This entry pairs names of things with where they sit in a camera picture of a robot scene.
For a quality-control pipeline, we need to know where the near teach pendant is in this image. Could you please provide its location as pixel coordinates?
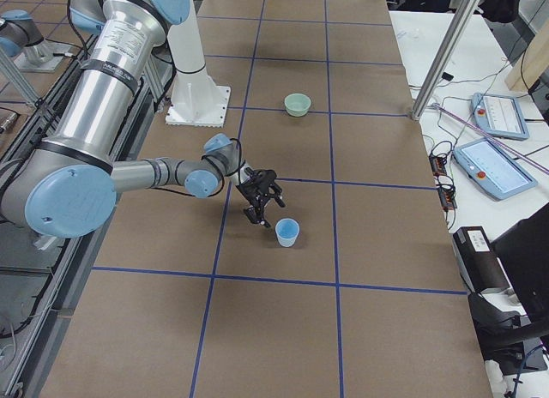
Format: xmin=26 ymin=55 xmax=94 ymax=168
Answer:
xmin=454 ymin=138 xmax=538 ymax=201

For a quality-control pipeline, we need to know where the light blue plastic cup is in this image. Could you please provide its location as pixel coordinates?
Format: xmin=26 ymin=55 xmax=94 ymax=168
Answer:
xmin=275 ymin=218 xmax=300 ymax=248

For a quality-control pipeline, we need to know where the far teach pendant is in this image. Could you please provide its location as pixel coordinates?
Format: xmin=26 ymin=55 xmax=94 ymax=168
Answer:
xmin=471 ymin=93 xmax=529 ymax=141

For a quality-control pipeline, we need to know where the brown paper table mat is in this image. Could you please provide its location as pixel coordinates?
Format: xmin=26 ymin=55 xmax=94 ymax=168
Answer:
xmin=41 ymin=0 xmax=491 ymax=397

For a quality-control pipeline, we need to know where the mint green ceramic bowl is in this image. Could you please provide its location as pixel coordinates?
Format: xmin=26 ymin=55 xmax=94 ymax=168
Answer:
xmin=284 ymin=93 xmax=311 ymax=118

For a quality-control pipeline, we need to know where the black box with label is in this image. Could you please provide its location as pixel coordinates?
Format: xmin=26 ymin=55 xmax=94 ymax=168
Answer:
xmin=452 ymin=226 xmax=510 ymax=293

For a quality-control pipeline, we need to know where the aluminium frame post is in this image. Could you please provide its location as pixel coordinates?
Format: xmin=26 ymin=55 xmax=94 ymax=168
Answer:
xmin=410 ymin=0 xmax=480 ymax=121

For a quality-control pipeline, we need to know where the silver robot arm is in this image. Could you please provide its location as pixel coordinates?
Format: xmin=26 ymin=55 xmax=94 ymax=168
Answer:
xmin=1 ymin=0 xmax=281 ymax=238

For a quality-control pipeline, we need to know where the teach pendant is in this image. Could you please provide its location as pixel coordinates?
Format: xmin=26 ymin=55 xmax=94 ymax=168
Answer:
xmin=454 ymin=138 xmax=538 ymax=201
xmin=471 ymin=93 xmax=529 ymax=141

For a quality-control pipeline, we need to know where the black orange power strip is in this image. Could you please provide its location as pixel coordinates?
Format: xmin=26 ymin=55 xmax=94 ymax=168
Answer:
xmin=429 ymin=154 xmax=457 ymax=213

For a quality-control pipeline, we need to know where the black computer monitor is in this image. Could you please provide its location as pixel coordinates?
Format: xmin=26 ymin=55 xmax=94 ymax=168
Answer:
xmin=492 ymin=204 xmax=548 ymax=321

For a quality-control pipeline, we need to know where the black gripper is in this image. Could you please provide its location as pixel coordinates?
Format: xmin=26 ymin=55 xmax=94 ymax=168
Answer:
xmin=238 ymin=168 xmax=286 ymax=227

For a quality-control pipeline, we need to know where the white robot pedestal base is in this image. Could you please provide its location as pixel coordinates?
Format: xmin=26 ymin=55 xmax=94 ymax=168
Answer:
xmin=166 ymin=0 xmax=231 ymax=128

